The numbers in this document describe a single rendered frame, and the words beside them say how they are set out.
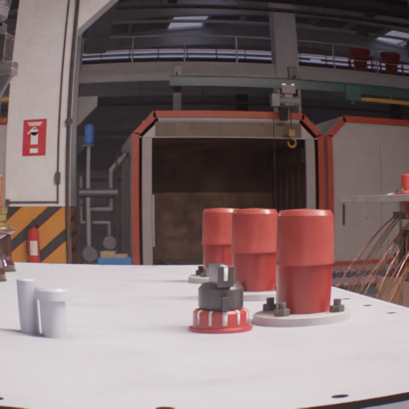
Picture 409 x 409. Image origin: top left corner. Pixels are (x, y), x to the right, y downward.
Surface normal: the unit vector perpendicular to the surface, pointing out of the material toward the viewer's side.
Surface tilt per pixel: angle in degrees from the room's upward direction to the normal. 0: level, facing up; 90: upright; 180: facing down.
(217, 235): 89
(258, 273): 91
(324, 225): 89
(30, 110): 90
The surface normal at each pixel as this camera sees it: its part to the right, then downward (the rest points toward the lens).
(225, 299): 0.13, 0.00
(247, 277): -0.40, 0.00
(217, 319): -0.18, -0.04
